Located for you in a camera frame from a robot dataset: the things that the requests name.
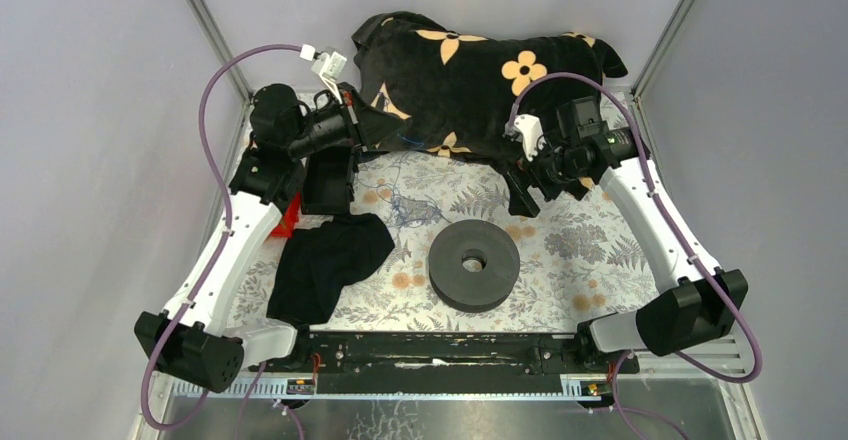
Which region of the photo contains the red plastic box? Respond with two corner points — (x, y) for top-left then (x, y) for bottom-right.
(269, 192), (302, 239)

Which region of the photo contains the black plastic box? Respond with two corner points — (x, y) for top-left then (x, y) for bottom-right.
(301, 146), (356, 216)

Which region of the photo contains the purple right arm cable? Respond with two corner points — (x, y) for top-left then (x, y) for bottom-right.
(506, 71), (763, 385)

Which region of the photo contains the black cloth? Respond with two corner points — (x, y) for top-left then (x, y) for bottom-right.
(266, 213), (395, 327)

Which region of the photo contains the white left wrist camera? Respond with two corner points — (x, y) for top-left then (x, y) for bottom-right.
(299, 44), (347, 102)

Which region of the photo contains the grey perforated spool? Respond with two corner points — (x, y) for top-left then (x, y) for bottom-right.
(427, 219), (521, 313)

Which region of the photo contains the black flower-pattern plush blanket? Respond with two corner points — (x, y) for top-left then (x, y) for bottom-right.
(351, 11), (628, 167)

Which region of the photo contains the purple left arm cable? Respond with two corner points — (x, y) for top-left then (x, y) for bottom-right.
(139, 43), (313, 430)

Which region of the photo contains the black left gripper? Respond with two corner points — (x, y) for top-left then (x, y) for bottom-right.
(283, 81), (404, 160)

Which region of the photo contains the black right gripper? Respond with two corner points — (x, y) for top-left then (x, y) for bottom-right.
(502, 133), (588, 218)

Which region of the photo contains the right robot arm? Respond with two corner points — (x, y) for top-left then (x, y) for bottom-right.
(504, 97), (748, 372)

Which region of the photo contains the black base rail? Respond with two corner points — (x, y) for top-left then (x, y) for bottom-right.
(266, 331), (640, 399)

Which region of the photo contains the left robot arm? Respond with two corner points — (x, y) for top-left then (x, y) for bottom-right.
(134, 83), (405, 393)

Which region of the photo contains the floral table mat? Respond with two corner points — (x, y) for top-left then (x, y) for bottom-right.
(325, 150), (656, 332)

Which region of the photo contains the blue cable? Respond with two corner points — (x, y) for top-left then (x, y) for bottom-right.
(384, 130), (452, 230)

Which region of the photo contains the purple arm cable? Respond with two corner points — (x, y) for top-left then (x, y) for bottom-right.
(139, 43), (313, 430)
(506, 71), (763, 385)

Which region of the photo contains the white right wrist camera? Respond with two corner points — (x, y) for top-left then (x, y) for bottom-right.
(504, 114), (547, 161)

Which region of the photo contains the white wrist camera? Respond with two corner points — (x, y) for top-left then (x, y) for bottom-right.
(504, 114), (547, 161)
(299, 44), (347, 102)

